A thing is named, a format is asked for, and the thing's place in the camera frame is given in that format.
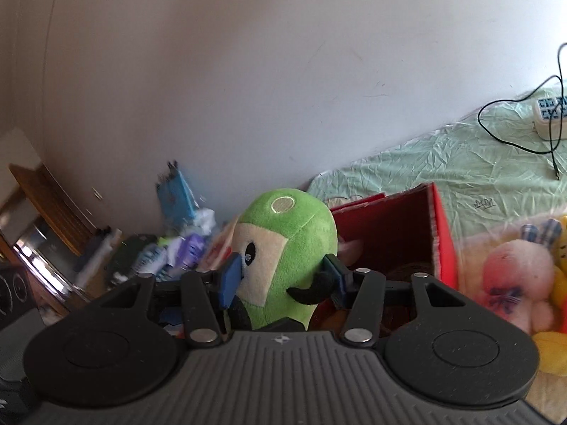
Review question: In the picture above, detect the green plush toy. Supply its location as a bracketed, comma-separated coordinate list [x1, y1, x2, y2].
[224, 188, 339, 333]

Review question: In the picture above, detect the white power strip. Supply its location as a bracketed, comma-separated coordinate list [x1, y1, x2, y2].
[532, 95, 567, 140]

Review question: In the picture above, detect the red cardboard box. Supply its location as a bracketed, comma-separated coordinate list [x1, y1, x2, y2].
[330, 182, 459, 333]

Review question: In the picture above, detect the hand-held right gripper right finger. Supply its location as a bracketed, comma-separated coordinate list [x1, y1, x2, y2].
[322, 253, 470, 349]

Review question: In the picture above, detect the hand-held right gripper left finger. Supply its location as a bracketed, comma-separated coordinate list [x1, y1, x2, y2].
[91, 252, 243, 349]

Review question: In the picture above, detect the blue packet with clips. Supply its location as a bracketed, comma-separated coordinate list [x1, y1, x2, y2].
[155, 161, 200, 231]

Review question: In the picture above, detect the picture book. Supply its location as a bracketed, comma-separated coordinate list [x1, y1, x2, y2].
[206, 219, 240, 271]

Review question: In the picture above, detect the black charging cable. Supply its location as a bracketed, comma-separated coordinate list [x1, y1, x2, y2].
[477, 42, 567, 181]

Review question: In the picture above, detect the wooden cabinet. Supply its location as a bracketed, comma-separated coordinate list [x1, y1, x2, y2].
[9, 164, 98, 257]

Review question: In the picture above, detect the pile of clothes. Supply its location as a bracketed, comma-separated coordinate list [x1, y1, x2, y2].
[75, 208, 231, 293]

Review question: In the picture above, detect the yellow bear plush toy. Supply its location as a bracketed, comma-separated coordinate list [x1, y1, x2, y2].
[532, 215, 567, 377]

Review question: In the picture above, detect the pink bunny plush toy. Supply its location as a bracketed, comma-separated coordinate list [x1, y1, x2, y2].
[481, 219, 565, 335]

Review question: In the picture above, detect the green printed bed sheet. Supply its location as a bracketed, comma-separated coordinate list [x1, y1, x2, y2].
[305, 77, 567, 421]

